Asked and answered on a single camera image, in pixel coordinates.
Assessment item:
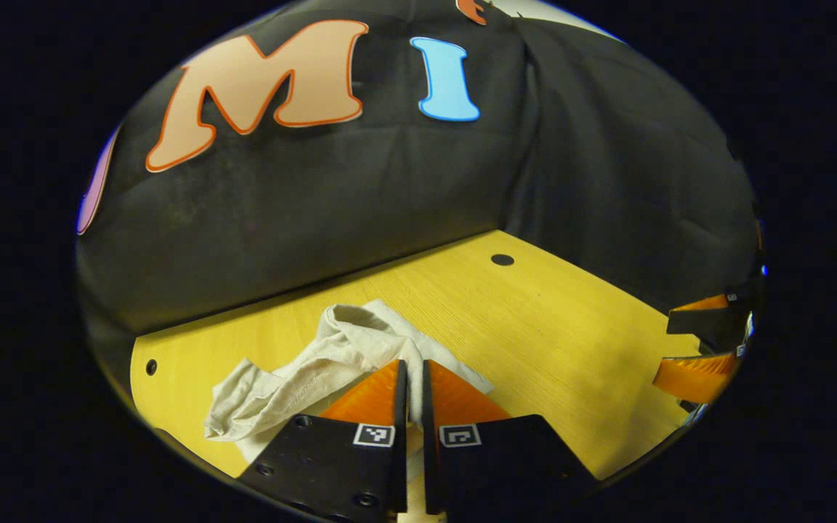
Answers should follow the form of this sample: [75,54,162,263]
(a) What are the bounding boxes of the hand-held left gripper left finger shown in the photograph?
[235,359,410,523]

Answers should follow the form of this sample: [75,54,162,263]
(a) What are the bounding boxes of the black backdrop cloth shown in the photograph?
[75,0,763,397]

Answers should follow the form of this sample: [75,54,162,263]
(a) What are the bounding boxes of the white jeans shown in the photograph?
[203,299,496,523]

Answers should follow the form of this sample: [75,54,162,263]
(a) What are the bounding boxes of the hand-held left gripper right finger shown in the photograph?
[421,359,601,522]

